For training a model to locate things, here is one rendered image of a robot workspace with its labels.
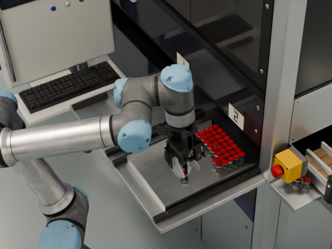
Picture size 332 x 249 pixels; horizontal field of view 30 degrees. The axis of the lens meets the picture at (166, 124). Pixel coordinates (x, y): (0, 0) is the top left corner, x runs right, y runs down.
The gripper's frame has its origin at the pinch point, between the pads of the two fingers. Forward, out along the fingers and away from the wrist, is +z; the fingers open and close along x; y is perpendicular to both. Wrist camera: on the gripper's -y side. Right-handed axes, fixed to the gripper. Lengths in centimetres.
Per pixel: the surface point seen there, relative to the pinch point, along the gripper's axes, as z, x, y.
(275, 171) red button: 13.1, 29.3, 5.3
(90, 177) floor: 105, 10, -120
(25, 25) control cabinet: -2, -6, -103
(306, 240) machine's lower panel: 74, 54, -5
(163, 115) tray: 22, 21, -49
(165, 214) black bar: 22.6, -3.4, -7.3
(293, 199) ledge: 26.4, 34.4, 8.2
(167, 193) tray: 23.9, 2.3, -15.6
